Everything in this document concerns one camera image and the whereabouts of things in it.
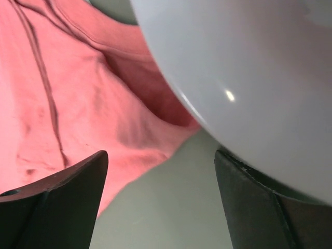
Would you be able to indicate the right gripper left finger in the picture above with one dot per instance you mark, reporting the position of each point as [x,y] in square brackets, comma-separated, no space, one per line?
[58,211]

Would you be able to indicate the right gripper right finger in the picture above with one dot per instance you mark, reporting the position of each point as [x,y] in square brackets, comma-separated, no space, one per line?
[262,213]

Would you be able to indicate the pink t shirt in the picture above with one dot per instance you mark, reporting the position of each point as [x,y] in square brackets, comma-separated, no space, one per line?
[73,82]

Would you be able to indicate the white plastic basket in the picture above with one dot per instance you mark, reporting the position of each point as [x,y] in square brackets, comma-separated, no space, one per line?
[256,75]

